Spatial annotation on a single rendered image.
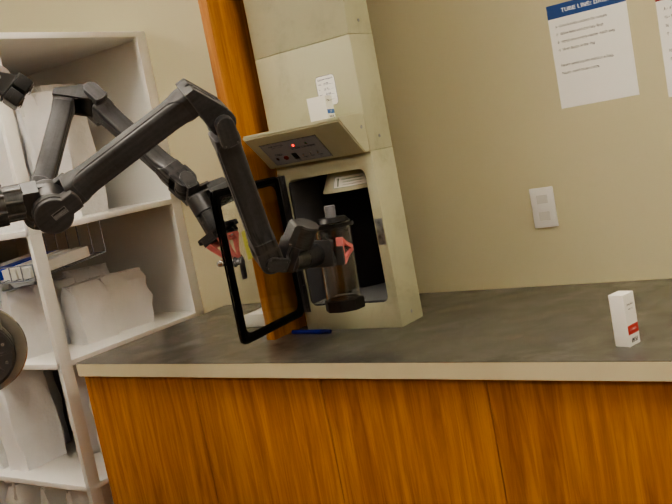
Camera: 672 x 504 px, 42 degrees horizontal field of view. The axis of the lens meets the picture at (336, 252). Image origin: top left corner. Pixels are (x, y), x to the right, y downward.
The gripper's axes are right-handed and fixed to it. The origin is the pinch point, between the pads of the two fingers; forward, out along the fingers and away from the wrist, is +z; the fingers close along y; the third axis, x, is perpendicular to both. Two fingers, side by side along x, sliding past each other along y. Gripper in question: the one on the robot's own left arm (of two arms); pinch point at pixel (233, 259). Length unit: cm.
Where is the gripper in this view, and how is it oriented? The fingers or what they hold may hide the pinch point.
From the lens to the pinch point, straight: 228.4
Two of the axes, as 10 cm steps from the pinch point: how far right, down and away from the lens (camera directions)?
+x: -4.8, 2.0, -8.5
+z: 5.2, 8.5, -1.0
